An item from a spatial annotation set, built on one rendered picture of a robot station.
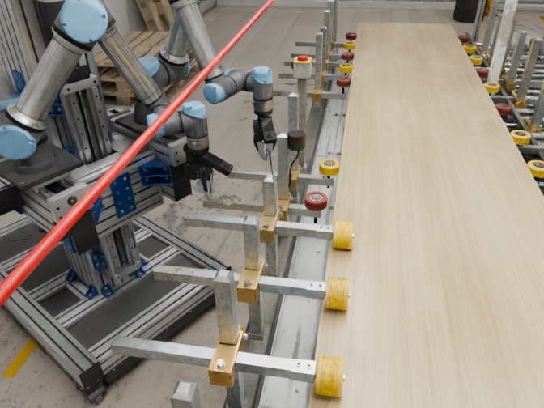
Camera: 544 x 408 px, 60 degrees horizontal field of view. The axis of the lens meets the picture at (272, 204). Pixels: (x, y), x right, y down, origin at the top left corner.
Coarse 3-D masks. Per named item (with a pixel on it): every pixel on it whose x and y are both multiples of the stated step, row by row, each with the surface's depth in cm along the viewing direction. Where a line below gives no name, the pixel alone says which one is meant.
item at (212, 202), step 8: (208, 200) 174; (216, 200) 174; (248, 200) 174; (216, 208) 175; (224, 208) 174; (232, 208) 174; (240, 208) 173; (248, 208) 172; (256, 208) 172; (288, 208) 169; (296, 208) 169; (304, 208) 168; (312, 216) 169; (320, 216) 168
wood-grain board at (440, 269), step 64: (384, 64) 290; (448, 64) 287; (384, 128) 213; (448, 128) 212; (384, 192) 169; (448, 192) 168; (512, 192) 167; (384, 256) 140; (448, 256) 139; (512, 256) 138; (320, 320) 120; (384, 320) 119; (448, 320) 119; (512, 320) 118; (384, 384) 104; (448, 384) 103; (512, 384) 103
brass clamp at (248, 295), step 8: (264, 264) 129; (248, 272) 125; (256, 272) 125; (264, 272) 130; (240, 280) 122; (256, 280) 122; (240, 288) 120; (248, 288) 120; (256, 288) 120; (240, 296) 121; (248, 296) 121; (256, 296) 121
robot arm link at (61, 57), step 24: (72, 0) 124; (96, 0) 129; (72, 24) 126; (96, 24) 128; (48, 48) 132; (72, 48) 131; (48, 72) 133; (24, 96) 136; (48, 96) 136; (0, 120) 139; (24, 120) 137; (0, 144) 137; (24, 144) 139
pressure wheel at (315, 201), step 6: (312, 192) 169; (318, 192) 169; (306, 198) 165; (312, 198) 166; (318, 198) 166; (324, 198) 165; (306, 204) 165; (312, 204) 163; (318, 204) 163; (324, 204) 164; (318, 210) 165
